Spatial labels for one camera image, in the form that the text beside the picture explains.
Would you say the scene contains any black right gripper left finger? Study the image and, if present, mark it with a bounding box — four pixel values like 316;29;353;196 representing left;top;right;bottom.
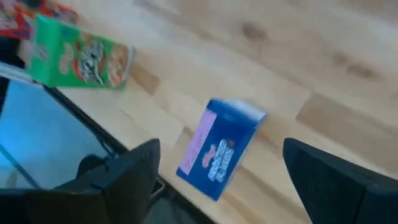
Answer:
89;138;162;224

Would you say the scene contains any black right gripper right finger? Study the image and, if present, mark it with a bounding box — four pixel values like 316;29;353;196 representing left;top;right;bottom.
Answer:
282;137;398;224

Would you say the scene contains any blue Frosted Flakes cereal box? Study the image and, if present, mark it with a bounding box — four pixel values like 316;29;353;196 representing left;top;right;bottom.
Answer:
175;97;269;203

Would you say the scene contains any green Apple Jacks cereal box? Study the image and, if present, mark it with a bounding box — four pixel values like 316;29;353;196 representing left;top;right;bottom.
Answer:
17;13;137;91

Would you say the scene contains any red Froot Loops cereal box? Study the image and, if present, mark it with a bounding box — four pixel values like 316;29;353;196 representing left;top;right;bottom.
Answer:
0;0;79;40

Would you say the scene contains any silver metal bracket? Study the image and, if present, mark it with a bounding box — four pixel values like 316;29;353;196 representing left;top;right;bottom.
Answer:
0;61;43;87

